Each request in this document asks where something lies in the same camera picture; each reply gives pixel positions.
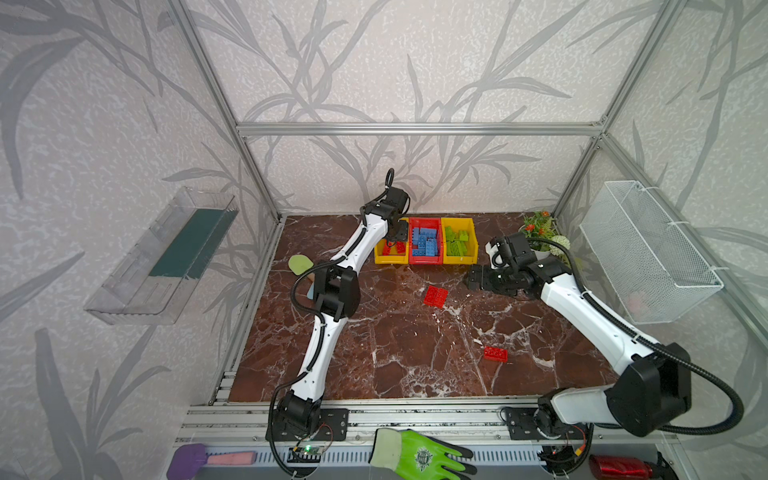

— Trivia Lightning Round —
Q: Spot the red lego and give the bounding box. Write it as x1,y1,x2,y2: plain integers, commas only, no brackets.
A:
423,285,448,309
483,346,509,363
382,241,407,256

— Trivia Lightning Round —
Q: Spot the blue lego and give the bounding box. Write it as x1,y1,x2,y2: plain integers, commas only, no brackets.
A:
411,227,439,258

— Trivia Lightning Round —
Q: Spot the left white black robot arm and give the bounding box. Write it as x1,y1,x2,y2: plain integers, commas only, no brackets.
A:
267,184,410,441

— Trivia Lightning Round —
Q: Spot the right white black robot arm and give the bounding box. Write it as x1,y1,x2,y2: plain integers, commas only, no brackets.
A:
465,233,745,439

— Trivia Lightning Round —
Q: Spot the red middle bin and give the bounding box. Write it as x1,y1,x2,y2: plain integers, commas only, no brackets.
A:
409,217,443,265

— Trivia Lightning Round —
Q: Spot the white potted flower plant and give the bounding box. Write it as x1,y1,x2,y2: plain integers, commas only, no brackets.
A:
519,211,571,266

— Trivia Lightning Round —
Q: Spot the left yellow bin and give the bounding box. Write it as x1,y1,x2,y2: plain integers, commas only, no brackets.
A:
374,217,410,265

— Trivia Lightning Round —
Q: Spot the yellow bin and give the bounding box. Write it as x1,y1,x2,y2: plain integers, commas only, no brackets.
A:
374,217,410,265
441,217,479,265

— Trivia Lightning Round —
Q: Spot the right yellow bin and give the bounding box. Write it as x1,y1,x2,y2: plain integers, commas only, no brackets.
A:
441,217,479,265

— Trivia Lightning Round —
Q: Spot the green toy spade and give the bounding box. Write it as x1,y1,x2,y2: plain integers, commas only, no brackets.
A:
288,254,314,281

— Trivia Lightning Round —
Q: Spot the green work glove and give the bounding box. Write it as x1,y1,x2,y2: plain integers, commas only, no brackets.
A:
369,428,478,480

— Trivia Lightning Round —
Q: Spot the red metallic tool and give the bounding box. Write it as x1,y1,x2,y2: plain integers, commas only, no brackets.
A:
589,455,679,480

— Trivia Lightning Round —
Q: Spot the green circuit board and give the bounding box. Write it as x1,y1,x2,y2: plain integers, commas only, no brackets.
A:
287,445,324,463

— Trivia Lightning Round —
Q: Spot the purple pink brush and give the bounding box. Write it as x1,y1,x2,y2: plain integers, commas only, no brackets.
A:
166,443,257,480

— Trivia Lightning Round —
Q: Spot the white wire mesh basket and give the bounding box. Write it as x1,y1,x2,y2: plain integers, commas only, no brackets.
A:
580,180,724,325

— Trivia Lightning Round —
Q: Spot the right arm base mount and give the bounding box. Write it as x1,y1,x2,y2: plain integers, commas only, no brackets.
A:
498,406,590,441

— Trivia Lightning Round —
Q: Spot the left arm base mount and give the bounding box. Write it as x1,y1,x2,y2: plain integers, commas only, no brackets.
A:
266,408,350,442

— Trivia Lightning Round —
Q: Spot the clear plastic wall shelf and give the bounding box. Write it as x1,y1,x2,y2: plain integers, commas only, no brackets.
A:
84,187,239,326

